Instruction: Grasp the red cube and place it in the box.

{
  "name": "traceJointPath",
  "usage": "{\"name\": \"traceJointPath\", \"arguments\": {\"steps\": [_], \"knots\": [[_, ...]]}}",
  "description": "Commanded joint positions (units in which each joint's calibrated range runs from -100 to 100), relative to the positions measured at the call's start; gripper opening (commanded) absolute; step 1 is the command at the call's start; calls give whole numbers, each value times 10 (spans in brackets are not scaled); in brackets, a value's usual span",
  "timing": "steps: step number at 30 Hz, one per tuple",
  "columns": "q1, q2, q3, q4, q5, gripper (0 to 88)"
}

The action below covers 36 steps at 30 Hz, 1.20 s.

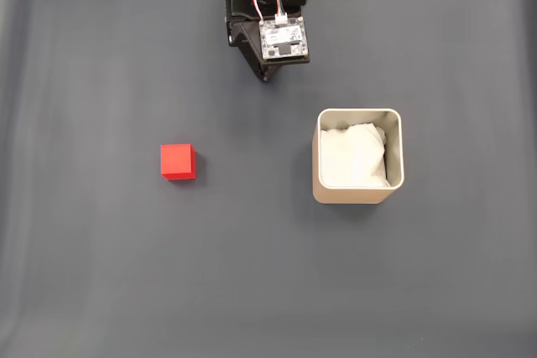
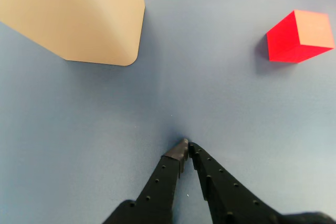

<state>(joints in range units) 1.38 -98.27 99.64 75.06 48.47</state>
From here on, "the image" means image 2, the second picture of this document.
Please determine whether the red cube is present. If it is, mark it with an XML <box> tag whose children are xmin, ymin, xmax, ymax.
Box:
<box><xmin>266</xmin><ymin>9</ymin><xmax>335</xmax><ymax>64</ymax></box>

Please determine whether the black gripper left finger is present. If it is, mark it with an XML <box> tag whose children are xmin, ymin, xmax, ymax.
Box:
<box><xmin>102</xmin><ymin>138</ymin><xmax>190</xmax><ymax>224</ymax></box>

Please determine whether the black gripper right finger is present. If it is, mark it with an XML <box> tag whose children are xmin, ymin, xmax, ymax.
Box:
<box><xmin>188</xmin><ymin>142</ymin><xmax>336</xmax><ymax>224</ymax></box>

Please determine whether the beige metal square box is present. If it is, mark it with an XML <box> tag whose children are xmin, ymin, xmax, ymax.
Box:
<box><xmin>0</xmin><ymin>0</ymin><xmax>146</xmax><ymax>67</ymax></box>

